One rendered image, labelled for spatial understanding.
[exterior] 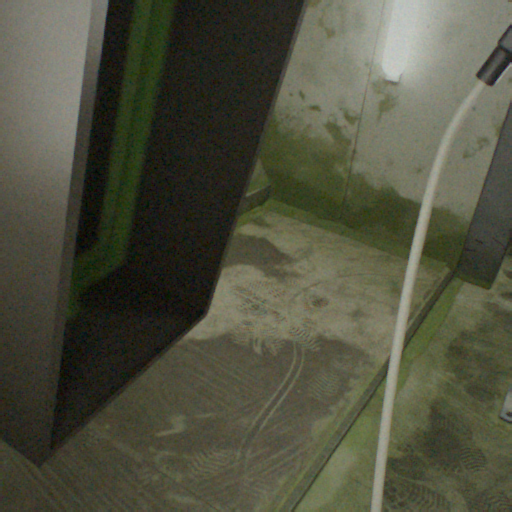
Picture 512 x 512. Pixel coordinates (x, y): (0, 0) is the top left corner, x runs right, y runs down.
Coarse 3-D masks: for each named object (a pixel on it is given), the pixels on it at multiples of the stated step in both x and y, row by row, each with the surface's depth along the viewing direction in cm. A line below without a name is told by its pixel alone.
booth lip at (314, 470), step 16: (448, 272) 272; (432, 304) 245; (416, 320) 232; (384, 368) 202; (368, 400) 188; (352, 416) 179; (336, 432) 173; (336, 448) 170; (320, 464) 161; (304, 480) 155
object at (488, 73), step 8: (504, 32) 70; (504, 40) 70; (496, 48) 72; (504, 48) 71; (488, 56) 73; (496, 56) 72; (504, 56) 71; (488, 64) 72; (496, 64) 72; (504, 64) 72; (480, 72) 73; (488, 72) 73; (496, 72) 72; (504, 72) 73; (480, 80) 74; (488, 80) 73; (496, 80) 73
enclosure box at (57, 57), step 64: (0, 0) 61; (64, 0) 57; (128, 0) 113; (192, 0) 115; (256, 0) 109; (0, 64) 65; (64, 64) 61; (128, 64) 123; (192, 64) 121; (256, 64) 114; (0, 128) 69; (64, 128) 64; (128, 128) 136; (192, 128) 127; (256, 128) 120; (0, 192) 74; (64, 192) 69; (128, 192) 145; (192, 192) 135; (0, 256) 80; (64, 256) 74; (128, 256) 154; (192, 256) 143; (0, 320) 87; (64, 320) 83; (128, 320) 139; (192, 320) 146; (0, 384) 95; (64, 384) 118; (128, 384) 121
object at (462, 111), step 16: (464, 112) 77; (448, 128) 78; (448, 144) 79; (432, 176) 81; (432, 192) 81; (416, 240) 83; (416, 256) 84; (416, 272) 85; (400, 304) 86; (400, 320) 86; (400, 336) 87; (400, 352) 87; (384, 400) 89; (384, 416) 89; (384, 432) 89; (384, 448) 89; (384, 464) 90
